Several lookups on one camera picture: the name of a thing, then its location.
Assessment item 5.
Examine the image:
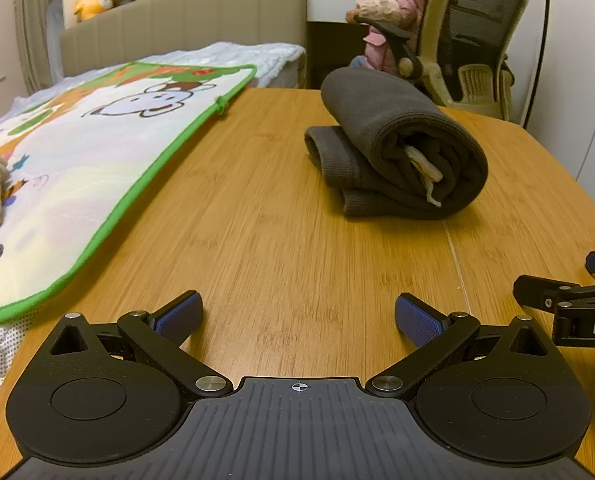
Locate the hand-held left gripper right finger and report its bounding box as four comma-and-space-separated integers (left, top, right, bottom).
365, 293, 549, 394

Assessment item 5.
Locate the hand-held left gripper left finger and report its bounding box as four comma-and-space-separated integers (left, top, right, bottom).
50, 290, 234, 396

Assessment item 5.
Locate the dark grey sock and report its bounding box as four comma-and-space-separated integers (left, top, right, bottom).
304, 66, 489, 221

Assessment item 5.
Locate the cartoon printed mat green edge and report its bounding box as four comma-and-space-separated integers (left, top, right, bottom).
0, 61, 258, 331

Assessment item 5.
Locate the beige mesh office chair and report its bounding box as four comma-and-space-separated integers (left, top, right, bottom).
355, 0, 532, 122

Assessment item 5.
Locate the beige curtain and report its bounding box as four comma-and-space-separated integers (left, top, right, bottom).
12, 0, 63, 96

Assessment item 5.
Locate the white desk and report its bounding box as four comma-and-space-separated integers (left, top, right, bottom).
305, 0, 383, 23

